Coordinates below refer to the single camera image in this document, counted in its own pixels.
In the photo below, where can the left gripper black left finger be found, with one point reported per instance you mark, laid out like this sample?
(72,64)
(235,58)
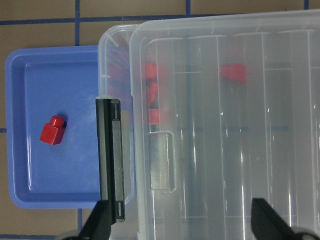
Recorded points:
(98,224)

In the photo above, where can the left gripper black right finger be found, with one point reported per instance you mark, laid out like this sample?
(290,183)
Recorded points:
(266,224)

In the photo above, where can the clear plastic storage box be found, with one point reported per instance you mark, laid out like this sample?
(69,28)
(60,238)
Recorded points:
(115,75)

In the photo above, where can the clear plastic box lid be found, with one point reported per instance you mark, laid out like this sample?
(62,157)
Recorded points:
(225,125)

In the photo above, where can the red block lower in box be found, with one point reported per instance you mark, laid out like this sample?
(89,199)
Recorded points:
(153,116)

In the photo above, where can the red block in box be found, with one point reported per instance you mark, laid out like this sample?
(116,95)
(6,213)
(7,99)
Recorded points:
(151,93)
(153,116)
(151,71)

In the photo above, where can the red block middle in box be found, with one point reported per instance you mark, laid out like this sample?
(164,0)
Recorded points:
(151,93)

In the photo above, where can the red block upper in box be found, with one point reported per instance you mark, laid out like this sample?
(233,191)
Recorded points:
(151,71)

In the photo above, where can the blue plastic tray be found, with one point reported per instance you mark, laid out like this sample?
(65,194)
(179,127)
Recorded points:
(40,83)

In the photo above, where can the red block on tray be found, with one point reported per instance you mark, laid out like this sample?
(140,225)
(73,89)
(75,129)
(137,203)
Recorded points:
(53,132)

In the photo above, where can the red block under lid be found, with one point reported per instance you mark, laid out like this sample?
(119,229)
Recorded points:
(234,72)

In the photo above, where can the black box latch handle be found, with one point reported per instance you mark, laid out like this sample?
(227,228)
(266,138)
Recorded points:
(110,156)

